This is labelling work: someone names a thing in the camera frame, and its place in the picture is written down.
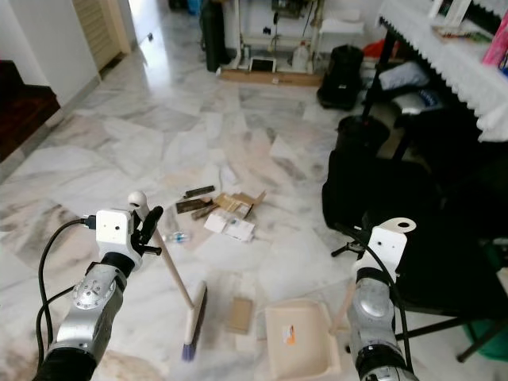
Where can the long wooden plank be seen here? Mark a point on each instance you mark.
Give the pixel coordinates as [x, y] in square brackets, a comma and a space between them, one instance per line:
[270, 77]

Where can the green bin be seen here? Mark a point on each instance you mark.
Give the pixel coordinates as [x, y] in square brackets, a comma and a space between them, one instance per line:
[488, 340]

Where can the black tripod legs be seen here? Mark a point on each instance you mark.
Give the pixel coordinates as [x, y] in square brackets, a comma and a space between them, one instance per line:
[436, 325]

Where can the dark thin strip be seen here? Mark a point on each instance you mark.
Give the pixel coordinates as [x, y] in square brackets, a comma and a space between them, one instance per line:
[199, 191]

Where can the torn open cardboard box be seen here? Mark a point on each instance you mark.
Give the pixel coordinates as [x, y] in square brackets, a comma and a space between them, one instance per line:
[238, 203]

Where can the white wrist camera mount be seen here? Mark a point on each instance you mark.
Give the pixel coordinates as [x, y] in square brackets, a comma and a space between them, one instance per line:
[387, 242]
[116, 228]

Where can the small white framed screen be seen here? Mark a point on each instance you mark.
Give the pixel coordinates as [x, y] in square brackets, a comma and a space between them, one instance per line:
[262, 65]

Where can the dark wooden stair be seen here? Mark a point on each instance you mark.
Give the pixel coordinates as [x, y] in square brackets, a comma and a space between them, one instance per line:
[25, 111]

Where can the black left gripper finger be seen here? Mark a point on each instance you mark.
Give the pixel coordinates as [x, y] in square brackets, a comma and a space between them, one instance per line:
[152, 221]

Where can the pink box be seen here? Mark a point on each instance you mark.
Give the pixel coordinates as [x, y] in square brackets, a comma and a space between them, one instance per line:
[496, 54]

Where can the grey blue bag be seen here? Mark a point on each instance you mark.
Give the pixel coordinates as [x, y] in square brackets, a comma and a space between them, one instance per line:
[405, 75]

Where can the table with white lace cloth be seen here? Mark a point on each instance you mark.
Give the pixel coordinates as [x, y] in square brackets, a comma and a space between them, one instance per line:
[444, 44]

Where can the black backpack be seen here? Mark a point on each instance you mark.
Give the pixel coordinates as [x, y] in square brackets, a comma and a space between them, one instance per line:
[340, 77]

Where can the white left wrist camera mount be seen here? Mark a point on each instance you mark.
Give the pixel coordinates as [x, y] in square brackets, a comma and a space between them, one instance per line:
[116, 228]

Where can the tall black cylinder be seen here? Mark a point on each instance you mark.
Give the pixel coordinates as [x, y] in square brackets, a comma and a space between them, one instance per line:
[213, 38]

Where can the flat brown cardboard piece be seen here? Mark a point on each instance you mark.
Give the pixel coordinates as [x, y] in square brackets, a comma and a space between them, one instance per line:
[239, 316]

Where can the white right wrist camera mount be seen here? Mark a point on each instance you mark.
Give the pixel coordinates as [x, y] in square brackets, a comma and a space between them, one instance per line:
[387, 242]

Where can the brown wrapper strip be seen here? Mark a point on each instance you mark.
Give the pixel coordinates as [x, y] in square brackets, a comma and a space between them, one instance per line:
[192, 206]

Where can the small clear plastic bottle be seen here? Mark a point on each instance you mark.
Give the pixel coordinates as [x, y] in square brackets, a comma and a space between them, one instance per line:
[178, 236]

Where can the light wooden door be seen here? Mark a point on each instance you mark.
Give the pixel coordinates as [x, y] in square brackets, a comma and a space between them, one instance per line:
[99, 30]

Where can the white plastic jug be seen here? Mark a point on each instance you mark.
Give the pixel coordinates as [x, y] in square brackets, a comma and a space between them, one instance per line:
[299, 56]

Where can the large black cloth cover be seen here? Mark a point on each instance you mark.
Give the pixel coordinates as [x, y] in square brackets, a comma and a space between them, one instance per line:
[429, 190]

